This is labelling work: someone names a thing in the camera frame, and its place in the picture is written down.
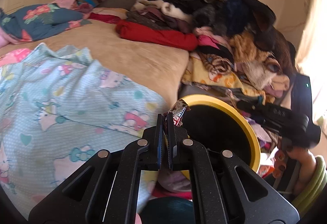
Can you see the bed with beige cover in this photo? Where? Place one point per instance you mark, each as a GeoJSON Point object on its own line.
{"type": "Point", "coordinates": [140, 60]}

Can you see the light blue cartoon sheet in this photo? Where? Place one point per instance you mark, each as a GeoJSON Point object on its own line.
{"type": "Point", "coordinates": [76, 111]}

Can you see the grey speckled garment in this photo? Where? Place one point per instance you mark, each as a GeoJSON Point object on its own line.
{"type": "Point", "coordinates": [212, 19]}

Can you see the pink garment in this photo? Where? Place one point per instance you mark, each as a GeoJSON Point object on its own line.
{"type": "Point", "coordinates": [209, 40]}

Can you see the brown patterned knit sleeve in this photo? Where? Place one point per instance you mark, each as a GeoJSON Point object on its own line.
{"type": "Point", "coordinates": [274, 66]}

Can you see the cream curtain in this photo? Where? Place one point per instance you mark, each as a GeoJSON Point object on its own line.
{"type": "Point", "coordinates": [316, 47]}

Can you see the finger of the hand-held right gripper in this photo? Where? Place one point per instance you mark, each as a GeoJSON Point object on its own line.
{"type": "Point", "coordinates": [276, 116]}

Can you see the light grey garment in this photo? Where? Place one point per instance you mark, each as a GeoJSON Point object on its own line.
{"type": "Point", "coordinates": [143, 5]}

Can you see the person's right hand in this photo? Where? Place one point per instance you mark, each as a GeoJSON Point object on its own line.
{"type": "Point", "coordinates": [306, 165]}

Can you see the brown fleece garment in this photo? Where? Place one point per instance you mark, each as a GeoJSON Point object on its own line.
{"type": "Point", "coordinates": [283, 45]}

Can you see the striped colourful pillow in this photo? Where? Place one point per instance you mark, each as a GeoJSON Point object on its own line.
{"type": "Point", "coordinates": [89, 1]}

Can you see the tan knitted garment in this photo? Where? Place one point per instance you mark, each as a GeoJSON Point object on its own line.
{"type": "Point", "coordinates": [245, 47]}

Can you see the cream pink pillow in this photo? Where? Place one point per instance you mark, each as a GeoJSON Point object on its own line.
{"type": "Point", "coordinates": [112, 11]}

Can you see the dark dotted folded garment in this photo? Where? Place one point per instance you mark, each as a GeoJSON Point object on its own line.
{"type": "Point", "coordinates": [148, 20]}

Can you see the person's teal trousers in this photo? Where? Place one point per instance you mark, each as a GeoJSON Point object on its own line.
{"type": "Point", "coordinates": [168, 211]}

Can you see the yellow rimmed trash bin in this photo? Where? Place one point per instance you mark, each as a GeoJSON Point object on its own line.
{"type": "Point", "coordinates": [217, 126]}

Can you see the person's right forearm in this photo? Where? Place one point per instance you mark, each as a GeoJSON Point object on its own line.
{"type": "Point", "coordinates": [314, 188]}

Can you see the dark red patterned cloth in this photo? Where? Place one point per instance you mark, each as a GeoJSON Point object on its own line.
{"type": "Point", "coordinates": [104, 18]}

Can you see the pink cartoon blanket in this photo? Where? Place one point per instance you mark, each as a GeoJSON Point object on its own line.
{"type": "Point", "coordinates": [15, 56]}

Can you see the red folded garment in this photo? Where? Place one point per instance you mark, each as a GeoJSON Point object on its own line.
{"type": "Point", "coordinates": [158, 34]}

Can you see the lavender fleece garment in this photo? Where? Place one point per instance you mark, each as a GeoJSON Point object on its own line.
{"type": "Point", "coordinates": [258, 132]}

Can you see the black quilted garment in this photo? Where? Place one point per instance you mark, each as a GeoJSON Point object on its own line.
{"type": "Point", "coordinates": [253, 4]}

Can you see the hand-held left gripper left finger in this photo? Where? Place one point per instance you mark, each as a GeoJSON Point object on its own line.
{"type": "Point", "coordinates": [150, 149]}

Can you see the blue floral quilt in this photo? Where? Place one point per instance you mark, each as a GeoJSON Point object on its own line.
{"type": "Point", "coordinates": [46, 24]}

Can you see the mauve folded garment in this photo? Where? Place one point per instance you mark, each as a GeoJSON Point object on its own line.
{"type": "Point", "coordinates": [178, 25]}

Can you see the navy fuzzy garment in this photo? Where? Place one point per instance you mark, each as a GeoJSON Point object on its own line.
{"type": "Point", "coordinates": [235, 14]}

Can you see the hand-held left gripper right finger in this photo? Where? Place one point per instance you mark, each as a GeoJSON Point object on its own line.
{"type": "Point", "coordinates": [178, 152]}

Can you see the white plush garment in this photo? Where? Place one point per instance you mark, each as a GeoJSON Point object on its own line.
{"type": "Point", "coordinates": [176, 11]}

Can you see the dark red candy wrapper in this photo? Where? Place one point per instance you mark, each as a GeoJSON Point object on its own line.
{"type": "Point", "coordinates": [177, 116]}

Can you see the brown striped knit garment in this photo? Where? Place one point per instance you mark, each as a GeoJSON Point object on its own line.
{"type": "Point", "coordinates": [217, 65]}

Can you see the cream fleece garment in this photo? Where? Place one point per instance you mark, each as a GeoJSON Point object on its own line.
{"type": "Point", "coordinates": [260, 75]}

